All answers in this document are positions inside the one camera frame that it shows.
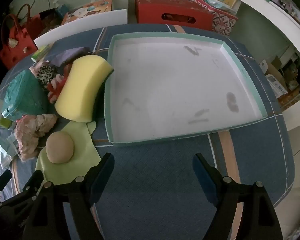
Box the blue wet wipe pack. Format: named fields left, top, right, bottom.
left=205, top=0, right=234, bottom=12

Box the white bed frame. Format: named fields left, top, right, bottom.
left=234, top=0, right=300, bottom=130

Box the beige round squishy ball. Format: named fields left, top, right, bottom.
left=45, top=132, right=75, bottom=164

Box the large yellow sponge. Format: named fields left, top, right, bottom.
left=54, top=56, right=115, bottom=123

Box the small green sponge pack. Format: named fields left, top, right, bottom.
left=31, top=44, right=53, bottom=62

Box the teal plastic bag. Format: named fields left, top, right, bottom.
left=1, top=69, right=49, bottom=119

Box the white bed rail panel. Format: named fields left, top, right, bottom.
left=34, top=9, right=128, bottom=49

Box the red patterned gift box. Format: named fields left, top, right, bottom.
left=195, top=0, right=238, bottom=36

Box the leopard print scrunchie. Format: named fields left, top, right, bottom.
left=37, top=65, right=58, bottom=85

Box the red and white fluffy toy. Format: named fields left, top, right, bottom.
left=47, top=75, right=68, bottom=103

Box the colourful toy box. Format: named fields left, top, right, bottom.
left=61, top=0, right=113, bottom=25

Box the light green cloth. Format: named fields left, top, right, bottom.
left=35, top=121, right=102, bottom=184

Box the shallow teal cardboard box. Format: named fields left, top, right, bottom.
left=104, top=32, right=268, bottom=147

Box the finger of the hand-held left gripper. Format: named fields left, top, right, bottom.
left=0, top=169, right=12, bottom=198
left=0, top=170, right=45, bottom=220

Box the brown cardboard box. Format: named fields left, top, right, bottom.
left=259, top=55, right=289, bottom=99

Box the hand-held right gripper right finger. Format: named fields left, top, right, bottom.
left=192, top=153, right=283, bottom=240

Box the red cardboard box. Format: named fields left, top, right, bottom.
left=135, top=0, right=214, bottom=32

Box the red felt handbag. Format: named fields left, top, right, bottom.
left=0, top=4, right=44, bottom=70

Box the purple cloth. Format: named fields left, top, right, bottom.
left=50, top=46, right=90, bottom=67

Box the dark brown bag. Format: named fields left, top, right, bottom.
left=39, top=8, right=63, bottom=34

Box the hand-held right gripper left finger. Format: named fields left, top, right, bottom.
left=22, top=152, right=115, bottom=240

